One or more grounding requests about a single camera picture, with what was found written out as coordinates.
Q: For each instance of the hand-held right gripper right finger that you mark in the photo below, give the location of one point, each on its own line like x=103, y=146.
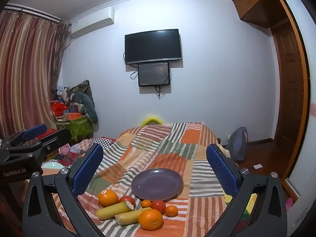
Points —
x=222, y=171

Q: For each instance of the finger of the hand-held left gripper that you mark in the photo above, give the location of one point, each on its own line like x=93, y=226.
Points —
x=34, y=130
x=58, y=138

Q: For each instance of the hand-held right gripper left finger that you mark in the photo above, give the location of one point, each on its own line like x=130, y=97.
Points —
x=89, y=167

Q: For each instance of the orange with sticker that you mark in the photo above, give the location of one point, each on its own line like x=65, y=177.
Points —
x=108, y=198

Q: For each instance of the red tomato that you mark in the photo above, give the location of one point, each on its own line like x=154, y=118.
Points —
x=158, y=205
x=126, y=199

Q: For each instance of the yellow sugarcane piece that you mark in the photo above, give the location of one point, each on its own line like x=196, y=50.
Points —
x=111, y=211
x=128, y=217

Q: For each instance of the small tangerine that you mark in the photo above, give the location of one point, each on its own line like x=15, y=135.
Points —
x=146, y=204
x=171, y=210

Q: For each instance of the purple plate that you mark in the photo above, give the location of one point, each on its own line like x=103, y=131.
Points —
x=155, y=182

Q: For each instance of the plain orange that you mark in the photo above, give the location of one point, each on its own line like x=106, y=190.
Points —
x=150, y=219

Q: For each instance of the pink floral cloth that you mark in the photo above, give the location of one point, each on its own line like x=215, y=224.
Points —
x=74, y=150

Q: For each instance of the orange box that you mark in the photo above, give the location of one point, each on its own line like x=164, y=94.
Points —
x=72, y=116

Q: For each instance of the pale green plastic basin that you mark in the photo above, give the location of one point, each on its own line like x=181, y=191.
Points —
x=51, y=165

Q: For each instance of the black and white checkered cloth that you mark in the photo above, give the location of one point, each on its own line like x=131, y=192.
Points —
x=103, y=142

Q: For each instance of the red cloth bundle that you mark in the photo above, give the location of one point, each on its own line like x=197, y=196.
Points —
x=59, y=108

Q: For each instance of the grey backpack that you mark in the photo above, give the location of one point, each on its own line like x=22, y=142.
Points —
x=237, y=144

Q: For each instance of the white paper sheet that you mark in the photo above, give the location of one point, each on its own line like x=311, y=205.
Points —
x=258, y=166

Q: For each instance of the grey-green plush toy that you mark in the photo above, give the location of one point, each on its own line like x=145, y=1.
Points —
x=86, y=103

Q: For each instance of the striped patchwork blanket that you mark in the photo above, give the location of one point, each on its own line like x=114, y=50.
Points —
x=172, y=150

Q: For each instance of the red striped curtain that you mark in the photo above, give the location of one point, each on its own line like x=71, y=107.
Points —
x=27, y=74

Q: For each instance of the dark patterned cushion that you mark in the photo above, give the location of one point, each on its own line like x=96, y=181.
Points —
x=82, y=86

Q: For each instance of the yellow plastic object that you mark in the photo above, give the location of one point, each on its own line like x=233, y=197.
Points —
x=151, y=119

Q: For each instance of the brown wooden door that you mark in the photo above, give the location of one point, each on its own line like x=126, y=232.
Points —
x=287, y=91

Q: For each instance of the pink heart sticker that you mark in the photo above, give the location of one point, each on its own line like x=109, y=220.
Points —
x=313, y=108

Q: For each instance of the white air conditioner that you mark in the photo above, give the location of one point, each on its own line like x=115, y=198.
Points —
x=92, y=21

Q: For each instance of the wooden overhead cabinet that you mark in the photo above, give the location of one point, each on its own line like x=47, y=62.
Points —
x=256, y=2

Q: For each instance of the small black wall monitor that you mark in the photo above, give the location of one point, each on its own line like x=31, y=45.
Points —
x=153, y=74

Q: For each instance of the curtain rail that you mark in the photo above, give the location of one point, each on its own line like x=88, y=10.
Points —
x=32, y=11

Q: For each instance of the wall-mounted black television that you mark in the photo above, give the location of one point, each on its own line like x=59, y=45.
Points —
x=153, y=45

